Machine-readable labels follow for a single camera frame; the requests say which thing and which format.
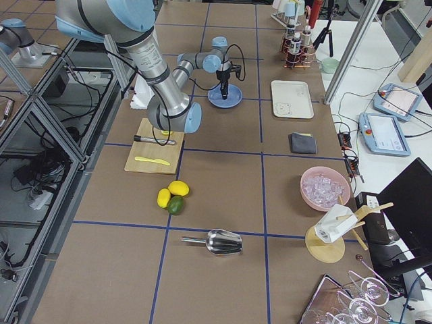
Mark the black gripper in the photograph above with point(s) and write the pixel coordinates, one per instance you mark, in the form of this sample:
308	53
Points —
223	77

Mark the blue plate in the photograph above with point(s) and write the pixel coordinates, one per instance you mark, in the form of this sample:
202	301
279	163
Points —
234	97

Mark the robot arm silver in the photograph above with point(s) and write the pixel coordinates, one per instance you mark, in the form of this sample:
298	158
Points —
16	37
131	26

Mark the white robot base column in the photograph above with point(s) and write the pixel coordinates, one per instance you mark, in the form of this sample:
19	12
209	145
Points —
143	93

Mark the cream bear tray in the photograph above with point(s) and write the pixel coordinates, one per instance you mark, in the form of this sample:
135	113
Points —
291	99

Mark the lemon half slice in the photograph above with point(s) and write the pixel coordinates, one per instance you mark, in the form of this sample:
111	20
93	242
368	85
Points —
166	132

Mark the tea bottle white cap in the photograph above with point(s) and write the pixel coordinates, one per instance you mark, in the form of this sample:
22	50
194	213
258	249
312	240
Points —
290	31

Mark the wooden cutting board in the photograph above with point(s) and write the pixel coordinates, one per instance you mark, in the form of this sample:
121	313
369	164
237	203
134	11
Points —
169	153

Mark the pink cup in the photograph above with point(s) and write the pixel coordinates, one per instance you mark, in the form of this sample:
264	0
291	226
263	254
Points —
279	5

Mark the steel muddler black tip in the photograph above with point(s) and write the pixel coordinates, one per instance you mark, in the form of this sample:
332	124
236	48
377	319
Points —
138	138

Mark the blue cup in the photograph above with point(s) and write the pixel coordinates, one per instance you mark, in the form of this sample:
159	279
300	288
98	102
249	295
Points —
290	9

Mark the green bowl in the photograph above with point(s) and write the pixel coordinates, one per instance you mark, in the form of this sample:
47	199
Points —
329	65

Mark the yellow lemon front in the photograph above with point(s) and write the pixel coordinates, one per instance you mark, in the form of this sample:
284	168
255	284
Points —
178	188

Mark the yellow lemon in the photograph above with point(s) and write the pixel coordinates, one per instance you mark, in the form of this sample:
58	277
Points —
163	198
178	188

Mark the yellow plastic knife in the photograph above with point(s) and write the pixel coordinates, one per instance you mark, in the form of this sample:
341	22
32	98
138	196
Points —
149	160

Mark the yellow lemon back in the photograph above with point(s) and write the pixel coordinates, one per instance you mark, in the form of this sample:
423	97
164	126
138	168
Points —
163	198

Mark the pink bowl of ice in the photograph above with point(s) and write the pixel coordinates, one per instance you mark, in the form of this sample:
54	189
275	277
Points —
322	187

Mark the near teach pendant tablet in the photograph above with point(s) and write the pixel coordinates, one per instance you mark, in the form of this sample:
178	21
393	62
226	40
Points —
383	135

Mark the teach pendant tablet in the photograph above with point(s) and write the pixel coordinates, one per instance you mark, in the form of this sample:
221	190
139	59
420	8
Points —
395	100
383	135

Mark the white carton box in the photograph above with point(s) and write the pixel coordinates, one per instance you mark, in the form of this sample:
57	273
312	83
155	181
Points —
335	223

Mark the far teach pendant tablet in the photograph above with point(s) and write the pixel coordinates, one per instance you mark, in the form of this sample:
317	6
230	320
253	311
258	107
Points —
395	100

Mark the wooden cup tree stand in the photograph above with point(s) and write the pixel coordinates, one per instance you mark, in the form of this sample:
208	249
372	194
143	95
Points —
333	252

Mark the black monitor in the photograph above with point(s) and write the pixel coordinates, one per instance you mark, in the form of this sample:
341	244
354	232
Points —
410	216

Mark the black tray with glasses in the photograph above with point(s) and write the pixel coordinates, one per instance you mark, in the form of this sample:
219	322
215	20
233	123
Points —
324	307

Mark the wine glass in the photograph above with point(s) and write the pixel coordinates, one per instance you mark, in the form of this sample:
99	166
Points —
374	290
359	310

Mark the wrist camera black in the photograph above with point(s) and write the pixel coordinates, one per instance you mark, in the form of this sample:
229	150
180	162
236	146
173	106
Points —
237	69

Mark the copper wire bottle rack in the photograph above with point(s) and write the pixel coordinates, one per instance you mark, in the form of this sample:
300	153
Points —
307	55

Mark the white wire cup rack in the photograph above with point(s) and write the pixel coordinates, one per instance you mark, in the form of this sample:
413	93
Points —
281	19

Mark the black camera tripod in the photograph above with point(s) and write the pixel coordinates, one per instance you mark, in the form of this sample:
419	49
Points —
326	32

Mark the aluminium frame post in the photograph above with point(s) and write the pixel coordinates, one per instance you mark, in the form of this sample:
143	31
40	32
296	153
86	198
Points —
358	34

